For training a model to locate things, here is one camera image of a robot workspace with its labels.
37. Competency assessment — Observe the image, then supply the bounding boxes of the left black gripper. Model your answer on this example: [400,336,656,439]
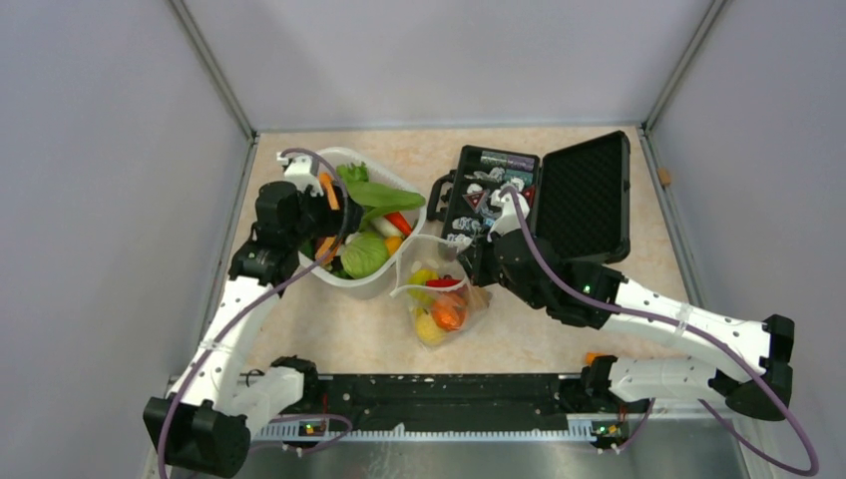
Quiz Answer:
[288,180,365,246]

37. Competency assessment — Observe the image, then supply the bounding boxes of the papaya slice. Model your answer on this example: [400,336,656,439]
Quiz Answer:
[318,172,341,211]

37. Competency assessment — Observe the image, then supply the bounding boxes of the red chili pepper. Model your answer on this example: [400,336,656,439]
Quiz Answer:
[425,276,462,288]

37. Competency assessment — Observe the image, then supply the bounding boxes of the clear zip top bag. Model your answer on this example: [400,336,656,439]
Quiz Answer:
[390,235,492,349]

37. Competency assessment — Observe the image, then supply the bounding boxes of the small orange fruit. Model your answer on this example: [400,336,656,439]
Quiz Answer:
[431,292,468,331]

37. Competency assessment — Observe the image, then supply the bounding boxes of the orange carrot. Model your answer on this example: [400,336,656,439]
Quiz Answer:
[384,212,413,238]

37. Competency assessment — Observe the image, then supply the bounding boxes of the yellow green star fruit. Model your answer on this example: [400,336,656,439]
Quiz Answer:
[406,268,440,307]

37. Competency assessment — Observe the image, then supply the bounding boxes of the yellow lemon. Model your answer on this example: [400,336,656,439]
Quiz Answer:
[414,313,448,347]

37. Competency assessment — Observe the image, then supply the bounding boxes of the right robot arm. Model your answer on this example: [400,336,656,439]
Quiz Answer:
[458,231,795,421]

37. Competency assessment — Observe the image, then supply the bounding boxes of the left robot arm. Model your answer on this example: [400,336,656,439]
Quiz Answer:
[144,181,363,478]

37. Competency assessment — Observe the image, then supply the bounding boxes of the green cabbage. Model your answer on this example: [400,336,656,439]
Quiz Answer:
[340,232,390,279]

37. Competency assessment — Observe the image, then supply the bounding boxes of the green lettuce leaf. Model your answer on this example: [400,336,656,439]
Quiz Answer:
[336,163,425,220]

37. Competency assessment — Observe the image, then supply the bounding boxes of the poker chips in case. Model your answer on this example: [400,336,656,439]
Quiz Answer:
[430,145,541,243]

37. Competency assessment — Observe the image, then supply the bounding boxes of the black carrying case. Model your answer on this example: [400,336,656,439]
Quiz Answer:
[426,131,631,263]

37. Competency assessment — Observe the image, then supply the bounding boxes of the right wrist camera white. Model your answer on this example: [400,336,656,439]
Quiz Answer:
[487,187,531,240]

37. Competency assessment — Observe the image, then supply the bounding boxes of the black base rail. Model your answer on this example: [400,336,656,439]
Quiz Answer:
[282,373,648,433]

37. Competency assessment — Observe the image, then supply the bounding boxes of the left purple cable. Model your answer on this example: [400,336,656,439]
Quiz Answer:
[156,148,354,479]

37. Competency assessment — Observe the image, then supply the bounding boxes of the purple cable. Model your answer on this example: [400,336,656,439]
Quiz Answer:
[497,185,821,479]
[156,148,354,479]

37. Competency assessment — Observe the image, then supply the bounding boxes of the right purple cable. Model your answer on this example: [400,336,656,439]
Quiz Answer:
[497,185,821,479]

